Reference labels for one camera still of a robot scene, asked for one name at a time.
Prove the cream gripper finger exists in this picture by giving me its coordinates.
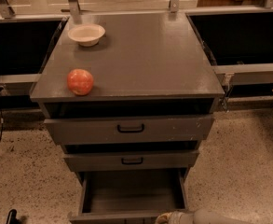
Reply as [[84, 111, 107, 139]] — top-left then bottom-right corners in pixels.
[[155, 212, 172, 224]]

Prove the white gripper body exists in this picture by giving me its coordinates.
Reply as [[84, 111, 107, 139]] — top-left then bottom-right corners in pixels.
[[170, 211, 193, 224]]

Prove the grey bottom drawer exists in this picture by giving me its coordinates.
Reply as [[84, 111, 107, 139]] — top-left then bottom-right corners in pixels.
[[69, 169, 187, 224]]

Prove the grey drawer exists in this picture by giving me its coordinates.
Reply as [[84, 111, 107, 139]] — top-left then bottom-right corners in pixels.
[[45, 115, 214, 145], [64, 150, 198, 172], [69, 169, 187, 224]]

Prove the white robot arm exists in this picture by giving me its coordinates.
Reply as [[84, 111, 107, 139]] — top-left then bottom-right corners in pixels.
[[155, 209, 252, 224]]

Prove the grey middle drawer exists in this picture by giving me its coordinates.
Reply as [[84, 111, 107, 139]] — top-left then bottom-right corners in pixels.
[[64, 150, 198, 172]]

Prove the grey top drawer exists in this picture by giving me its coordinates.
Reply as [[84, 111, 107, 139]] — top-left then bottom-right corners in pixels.
[[45, 115, 214, 145]]

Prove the grey drawer cabinet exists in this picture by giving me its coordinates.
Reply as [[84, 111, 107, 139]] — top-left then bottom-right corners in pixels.
[[29, 12, 225, 185]]

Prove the metal latch clamp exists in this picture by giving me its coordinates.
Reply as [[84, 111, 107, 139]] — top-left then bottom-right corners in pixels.
[[221, 73, 234, 112]]

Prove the black object bottom left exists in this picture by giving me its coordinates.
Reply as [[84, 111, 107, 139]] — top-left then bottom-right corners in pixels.
[[6, 209, 18, 224]]

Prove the red apple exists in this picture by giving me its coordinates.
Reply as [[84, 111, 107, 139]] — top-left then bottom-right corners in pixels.
[[67, 69, 94, 96]]

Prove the white bowl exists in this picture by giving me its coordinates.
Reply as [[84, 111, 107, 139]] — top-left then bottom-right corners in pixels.
[[68, 23, 105, 47]]

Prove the black middle drawer handle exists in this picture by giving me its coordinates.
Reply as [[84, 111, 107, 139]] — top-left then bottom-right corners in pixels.
[[121, 157, 143, 165]]

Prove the black drawer handle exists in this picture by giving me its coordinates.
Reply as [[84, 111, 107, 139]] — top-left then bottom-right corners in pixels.
[[116, 124, 144, 133], [121, 157, 143, 165]]

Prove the black top drawer handle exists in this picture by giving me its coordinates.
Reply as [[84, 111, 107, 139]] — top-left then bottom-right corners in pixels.
[[116, 124, 144, 133]]

